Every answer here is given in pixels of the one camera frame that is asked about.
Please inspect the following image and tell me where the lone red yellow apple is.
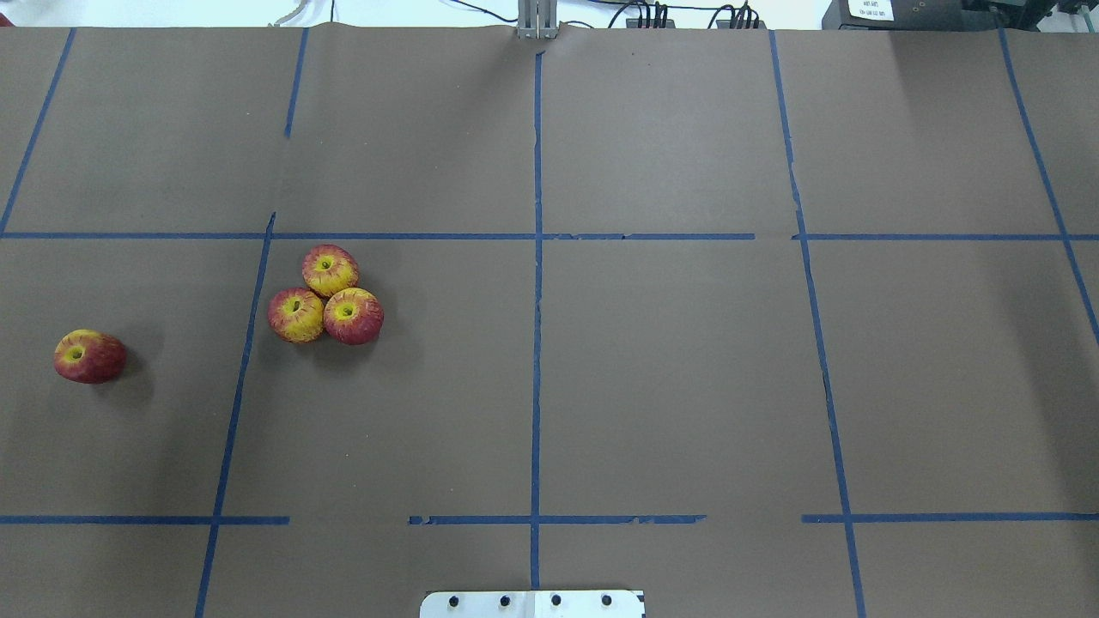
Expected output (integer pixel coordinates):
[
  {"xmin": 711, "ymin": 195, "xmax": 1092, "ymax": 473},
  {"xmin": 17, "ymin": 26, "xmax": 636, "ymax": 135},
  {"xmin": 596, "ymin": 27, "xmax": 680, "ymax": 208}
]
[{"xmin": 52, "ymin": 329, "xmax": 127, "ymax": 385}]

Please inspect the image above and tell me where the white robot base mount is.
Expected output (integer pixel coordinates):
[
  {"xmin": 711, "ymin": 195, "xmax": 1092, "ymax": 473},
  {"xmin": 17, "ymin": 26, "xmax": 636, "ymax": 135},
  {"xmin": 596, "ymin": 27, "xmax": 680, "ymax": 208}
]
[{"xmin": 419, "ymin": 591, "xmax": 647, "ymax": 617}]

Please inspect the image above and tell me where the black cable bundle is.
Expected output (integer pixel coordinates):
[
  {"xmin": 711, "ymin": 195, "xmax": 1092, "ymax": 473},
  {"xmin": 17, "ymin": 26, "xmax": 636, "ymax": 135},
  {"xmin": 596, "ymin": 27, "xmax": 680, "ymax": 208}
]
[{"xmin": 608, "ymin": 0, "xmax": 765, "ymax": 30}]

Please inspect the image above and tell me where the right clustered red apple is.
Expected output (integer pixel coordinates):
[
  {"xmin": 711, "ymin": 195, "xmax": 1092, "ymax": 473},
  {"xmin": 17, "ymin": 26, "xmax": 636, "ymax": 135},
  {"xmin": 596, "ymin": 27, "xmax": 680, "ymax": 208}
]
[{"xmin": 323, "ymin": 287, "xmax": 385, "ymax": 345}]

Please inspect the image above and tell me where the left clustered red apple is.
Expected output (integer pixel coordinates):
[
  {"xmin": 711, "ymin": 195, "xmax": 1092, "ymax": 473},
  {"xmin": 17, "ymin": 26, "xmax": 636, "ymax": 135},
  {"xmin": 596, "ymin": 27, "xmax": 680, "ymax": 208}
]
[{"xmin": 266, "ymin": 287, "xmax": 325, "ymax": 344}]

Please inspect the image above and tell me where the black device with label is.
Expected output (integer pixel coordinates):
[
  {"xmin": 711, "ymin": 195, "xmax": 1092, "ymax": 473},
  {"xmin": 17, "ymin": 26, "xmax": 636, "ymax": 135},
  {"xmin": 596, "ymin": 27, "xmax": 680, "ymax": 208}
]
[{"xmin": 820, "ymin": 1, "xmax": 999, "ymax": 32}]

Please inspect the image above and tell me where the clustered red apple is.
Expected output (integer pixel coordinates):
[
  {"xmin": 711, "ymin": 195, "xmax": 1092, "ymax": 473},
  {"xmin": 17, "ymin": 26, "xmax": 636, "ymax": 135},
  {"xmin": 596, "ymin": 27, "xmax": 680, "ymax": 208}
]
[
  {"xmin": 300, "ymin": 244, "xmax": 360, "ymax": 298},
  {"xmin": 323, "ymin": 287, "xmax": 385, "ymax": 345},
  {"xmin": 266, "ymin": 287, "xmax": 325, "ymax": 344}
]

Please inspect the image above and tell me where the top clustered red apple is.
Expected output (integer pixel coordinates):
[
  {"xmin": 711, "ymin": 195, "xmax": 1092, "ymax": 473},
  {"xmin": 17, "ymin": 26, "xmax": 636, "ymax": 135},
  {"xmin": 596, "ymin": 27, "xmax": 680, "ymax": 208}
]
[{"xmin": 300, "ymin": 244, "xmax": 360, "ymax": 298}]

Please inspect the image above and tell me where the grey metal camera post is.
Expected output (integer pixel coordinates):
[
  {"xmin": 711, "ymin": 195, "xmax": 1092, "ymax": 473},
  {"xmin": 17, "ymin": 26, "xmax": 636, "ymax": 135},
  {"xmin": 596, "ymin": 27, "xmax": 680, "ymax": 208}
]
[{"xmin": 517, "ymin": 0, "xmax": 560, "ymax": 38}]

